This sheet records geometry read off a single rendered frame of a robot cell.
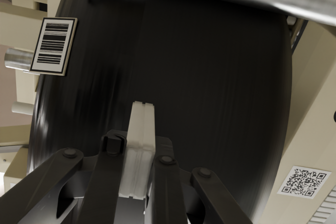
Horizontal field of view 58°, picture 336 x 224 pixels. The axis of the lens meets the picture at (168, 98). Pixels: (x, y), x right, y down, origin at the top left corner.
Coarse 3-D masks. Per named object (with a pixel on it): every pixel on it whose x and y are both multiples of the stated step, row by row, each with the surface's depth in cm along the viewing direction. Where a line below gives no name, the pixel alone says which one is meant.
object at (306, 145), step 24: (312, 24) 51; (312, 48) 50; (312, 72) 48; (312, 96) 47; (288, 120) 53; (312, 120) 49; (288, 144) 52; (312, 144) 51; (288, 168) 54; (312, 168) 54; (264, 216) 62; (288, 216) 62
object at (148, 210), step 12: (156, 156) 15; (168, 156) 15; (156, 168) 14; (168, 168) 14; (156, 180) 13; (168, 180) 13; (180, 180) 13; (156, 192) 12; (168, 192) 12; (180, 192) 12; (144, 204) 15; (156, 204) 11; (168, 204) 11; (180, 204) 12; (144, 216) 14; (156, 216) 11; (168, 216) 11; (180, 216) 11
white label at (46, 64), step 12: (48, 24) 31; (60, 24) 30; (72, 24) 30; (48, 36) 30; (60, 36) 30; (72, 36) 30; (36, 48) 30; (48, 48) 30; (60, 48) 30; (36, 60) 30; (48, 60) 30; (60, 60) 29; (36, 72) 30; (48, 72) 30; (60, 72) 29
